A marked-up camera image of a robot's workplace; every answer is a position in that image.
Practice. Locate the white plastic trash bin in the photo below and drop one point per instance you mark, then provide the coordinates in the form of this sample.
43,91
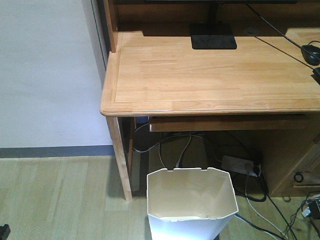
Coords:
189,203

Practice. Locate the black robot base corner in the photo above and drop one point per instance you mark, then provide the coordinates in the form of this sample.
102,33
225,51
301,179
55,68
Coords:
4,231

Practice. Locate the white power strip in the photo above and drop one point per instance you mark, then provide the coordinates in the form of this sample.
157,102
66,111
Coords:
241,166

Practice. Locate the black monitor with stand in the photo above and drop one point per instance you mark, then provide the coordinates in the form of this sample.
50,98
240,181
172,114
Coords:
211,35

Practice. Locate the wooden desk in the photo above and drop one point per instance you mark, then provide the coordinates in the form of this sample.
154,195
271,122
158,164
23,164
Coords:
263,85

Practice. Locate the wooden drawer cabinet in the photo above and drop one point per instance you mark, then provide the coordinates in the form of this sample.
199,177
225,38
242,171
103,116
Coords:
293,164

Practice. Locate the black keyboard corner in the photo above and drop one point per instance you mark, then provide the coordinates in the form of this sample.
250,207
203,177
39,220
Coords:
316,74

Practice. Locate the black computer mouse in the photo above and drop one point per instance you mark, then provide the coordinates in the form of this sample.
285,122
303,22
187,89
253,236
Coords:
311,54

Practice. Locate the black power adapter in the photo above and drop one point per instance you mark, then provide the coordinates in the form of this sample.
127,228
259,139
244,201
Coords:
312,210

